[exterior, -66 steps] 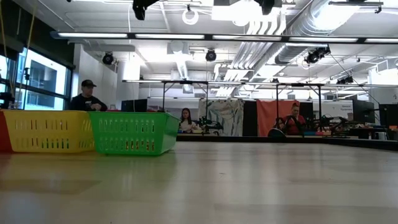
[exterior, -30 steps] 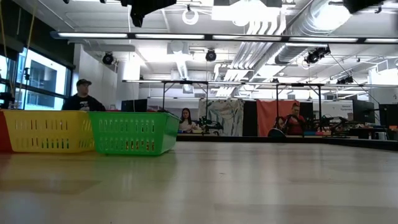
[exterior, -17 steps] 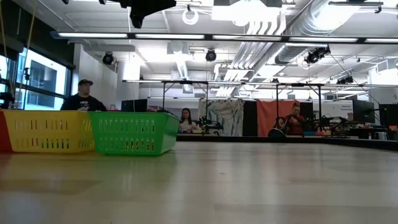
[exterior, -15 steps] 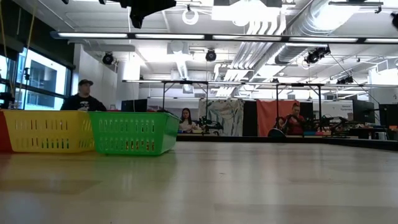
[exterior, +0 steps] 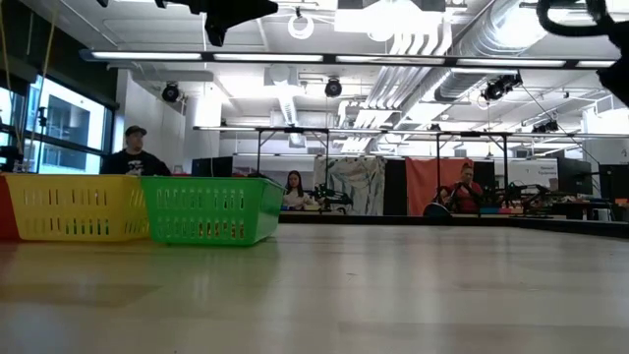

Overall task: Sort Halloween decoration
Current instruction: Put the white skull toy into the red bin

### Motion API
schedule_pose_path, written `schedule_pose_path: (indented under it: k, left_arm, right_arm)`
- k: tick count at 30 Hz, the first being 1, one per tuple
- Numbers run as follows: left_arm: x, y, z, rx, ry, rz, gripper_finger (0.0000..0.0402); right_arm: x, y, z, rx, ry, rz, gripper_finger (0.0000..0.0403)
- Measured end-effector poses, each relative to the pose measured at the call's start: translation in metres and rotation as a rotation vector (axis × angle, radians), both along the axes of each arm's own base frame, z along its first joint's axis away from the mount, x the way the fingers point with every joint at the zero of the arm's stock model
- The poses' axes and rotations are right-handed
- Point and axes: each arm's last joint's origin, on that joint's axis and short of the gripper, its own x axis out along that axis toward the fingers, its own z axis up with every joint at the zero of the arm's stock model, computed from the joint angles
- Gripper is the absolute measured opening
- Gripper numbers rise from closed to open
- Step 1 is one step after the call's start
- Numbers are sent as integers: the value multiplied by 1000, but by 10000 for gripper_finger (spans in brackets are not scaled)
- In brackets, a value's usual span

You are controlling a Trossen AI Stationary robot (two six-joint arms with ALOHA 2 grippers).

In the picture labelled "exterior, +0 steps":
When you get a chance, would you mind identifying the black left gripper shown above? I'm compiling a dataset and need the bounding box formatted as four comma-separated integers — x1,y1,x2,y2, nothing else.
166,0,280,23

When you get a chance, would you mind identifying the black overhead light bar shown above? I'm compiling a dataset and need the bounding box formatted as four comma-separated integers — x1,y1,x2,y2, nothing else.
81,48,618,70

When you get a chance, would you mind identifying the black ceiling spotlight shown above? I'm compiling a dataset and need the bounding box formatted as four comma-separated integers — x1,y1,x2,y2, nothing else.
160,82,184,103
323,76,344,98

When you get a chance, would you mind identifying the white ceiling conduit bundle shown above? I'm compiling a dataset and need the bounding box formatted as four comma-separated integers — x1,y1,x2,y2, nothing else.
338,19,453,153

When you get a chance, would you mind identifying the black computer monitor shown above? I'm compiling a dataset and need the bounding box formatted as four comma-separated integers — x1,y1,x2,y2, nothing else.
556,155,595,197
190,155,235,178
598,163,629,202

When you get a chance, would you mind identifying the person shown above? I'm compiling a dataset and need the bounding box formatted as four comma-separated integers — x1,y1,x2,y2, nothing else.
99,124,173,177
282,170,315,210
436,161,486,215

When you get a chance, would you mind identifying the green plastic basket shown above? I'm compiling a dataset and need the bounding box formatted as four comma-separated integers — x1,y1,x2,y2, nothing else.
140,175,286,247

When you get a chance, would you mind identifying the white patterned cloth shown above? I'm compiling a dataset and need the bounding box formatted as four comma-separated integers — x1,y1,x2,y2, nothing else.
314,155,387,216

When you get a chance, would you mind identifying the large window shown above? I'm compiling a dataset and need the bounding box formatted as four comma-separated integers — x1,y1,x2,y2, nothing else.
0,73,117,176

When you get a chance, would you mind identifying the black partition panel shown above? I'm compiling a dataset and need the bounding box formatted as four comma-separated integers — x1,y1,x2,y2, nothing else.
382,157,408,216

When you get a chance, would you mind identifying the orange cloth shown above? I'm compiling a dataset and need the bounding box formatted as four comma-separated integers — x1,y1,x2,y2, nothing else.
405,156,476,216

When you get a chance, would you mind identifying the black tripod stand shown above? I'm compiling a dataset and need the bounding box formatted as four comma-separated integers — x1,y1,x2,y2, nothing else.
33,105,50,174

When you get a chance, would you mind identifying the yellow plastic basket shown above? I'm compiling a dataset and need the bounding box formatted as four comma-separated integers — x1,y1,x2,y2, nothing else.
2,172,150,243

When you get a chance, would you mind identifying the dark round chair back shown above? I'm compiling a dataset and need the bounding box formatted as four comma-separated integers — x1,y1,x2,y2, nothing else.
423,202,453,219

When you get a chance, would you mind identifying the red plastic basket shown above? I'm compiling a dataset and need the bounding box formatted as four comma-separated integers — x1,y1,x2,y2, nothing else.
0,172,21,243

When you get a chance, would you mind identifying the white ring ceiling fixture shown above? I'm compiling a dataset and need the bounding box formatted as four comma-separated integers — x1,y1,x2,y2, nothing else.
287,7,315,41

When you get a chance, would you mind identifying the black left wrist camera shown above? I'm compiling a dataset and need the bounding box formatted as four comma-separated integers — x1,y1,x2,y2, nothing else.
203,13,228,48

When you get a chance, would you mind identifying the black distant rig frame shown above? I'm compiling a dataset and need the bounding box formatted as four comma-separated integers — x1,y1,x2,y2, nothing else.
435,130,510,212
255,126,331,212

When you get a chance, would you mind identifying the yellow cable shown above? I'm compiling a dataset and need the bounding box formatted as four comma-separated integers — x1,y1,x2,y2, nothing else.
0,0,59,153

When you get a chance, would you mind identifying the silver ventilation duct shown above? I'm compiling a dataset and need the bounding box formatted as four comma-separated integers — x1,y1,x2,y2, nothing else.
434,0,571,102

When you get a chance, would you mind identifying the black ceiling camera mount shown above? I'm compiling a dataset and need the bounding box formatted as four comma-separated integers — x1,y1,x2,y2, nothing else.
532,119,560,135
481,72,525,103

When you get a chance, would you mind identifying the black aluminium table frame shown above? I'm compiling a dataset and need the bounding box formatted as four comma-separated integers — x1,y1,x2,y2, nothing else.
278,210,629,241

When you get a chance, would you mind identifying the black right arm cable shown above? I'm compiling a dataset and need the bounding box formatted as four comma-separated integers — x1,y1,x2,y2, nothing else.
535,0,615,39

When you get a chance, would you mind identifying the white wall sign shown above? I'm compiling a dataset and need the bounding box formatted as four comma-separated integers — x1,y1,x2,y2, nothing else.
510,159,559,188

